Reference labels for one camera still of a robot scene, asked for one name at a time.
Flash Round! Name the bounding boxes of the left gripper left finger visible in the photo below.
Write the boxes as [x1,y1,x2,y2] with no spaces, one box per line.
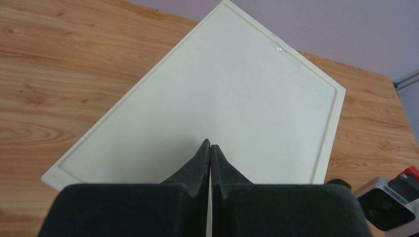
[39,140,210,237]

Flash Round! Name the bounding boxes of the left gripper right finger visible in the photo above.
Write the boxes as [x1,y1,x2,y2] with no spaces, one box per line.
[210,145,371,237]

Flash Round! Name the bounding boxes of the white mini drawer cabinet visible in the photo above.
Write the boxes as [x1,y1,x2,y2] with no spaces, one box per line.
[41,0,347,237]

